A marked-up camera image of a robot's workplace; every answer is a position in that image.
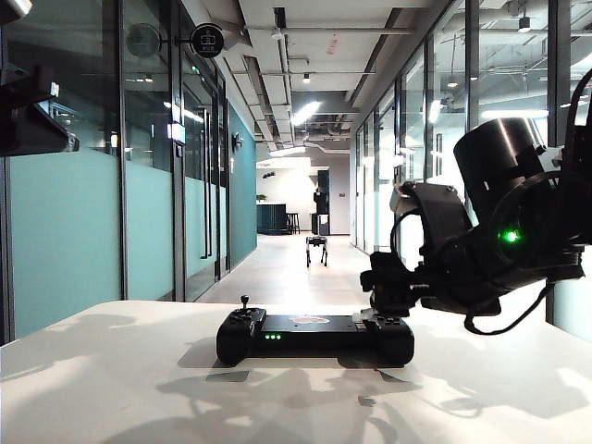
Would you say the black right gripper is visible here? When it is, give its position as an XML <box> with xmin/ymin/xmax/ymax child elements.
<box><xmin>360</xmin><ymin>252</ymin><xmax>503</xmax><ymax>318</ymax></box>

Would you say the black remote control with joysticks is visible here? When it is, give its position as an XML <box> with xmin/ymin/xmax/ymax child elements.
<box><xmin>216</xmin><ymin>295</ymin><xmax>415</xmax><ymax>370</ymax></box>

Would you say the black quadruped robot dog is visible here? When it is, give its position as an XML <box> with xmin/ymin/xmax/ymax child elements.
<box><xmin>304</xmin><ymin>235</ymin><xmax>331</xmax><ymax>269</ymax></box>

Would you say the tall black cabinet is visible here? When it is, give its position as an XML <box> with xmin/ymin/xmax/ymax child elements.
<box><xmin>312</xmin><ymin>169</ymin><xmax>332</xmax><ymax>237</ymax></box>

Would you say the dark bar counter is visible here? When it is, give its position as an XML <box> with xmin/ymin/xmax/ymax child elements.
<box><xmin>256</xmin><ymin>202</ymin><xmax>290</xmax><ymax>236</ymax></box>

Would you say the long linear ceiling light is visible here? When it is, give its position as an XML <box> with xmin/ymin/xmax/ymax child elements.
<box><xmin>290</xmin><ymin>101</ymin><xmax>322</xmax><ymax>127</ymax></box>

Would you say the round black hanging sign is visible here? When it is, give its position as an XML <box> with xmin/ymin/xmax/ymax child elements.
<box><xmin>157</xmin><ymin>22</ymin><xmax>227</xmax><ymax>60</ymax></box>

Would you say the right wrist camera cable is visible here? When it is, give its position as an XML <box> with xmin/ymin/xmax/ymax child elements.
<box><xmin>390</xmin><ymin>215</ymin><xmax>425</xmax><ymax>265</ymax></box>

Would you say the right gripper black cable loop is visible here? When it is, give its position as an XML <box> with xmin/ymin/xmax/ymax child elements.
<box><xmin>463</xmin><ymin>272</ymin><xmax>559</xmax><ymax>335</ymax></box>

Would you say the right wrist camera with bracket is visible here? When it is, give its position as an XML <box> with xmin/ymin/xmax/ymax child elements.
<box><xmin>389</xmin><ymin>180</ymin><xmax>474</xmax><ymax>260</ymax></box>

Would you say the long vertical door handle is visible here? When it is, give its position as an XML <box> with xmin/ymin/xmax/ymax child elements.
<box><xmin>199</xmin><ymin>107</ymin><xmax>213</xmax><ymax>260</ymax></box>

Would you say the right arm thick black cable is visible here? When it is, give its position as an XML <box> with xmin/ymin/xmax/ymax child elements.
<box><xmin>566</xmin><ymin>68</ymin><xmax>592</xmax><ymax>140</ymax></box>

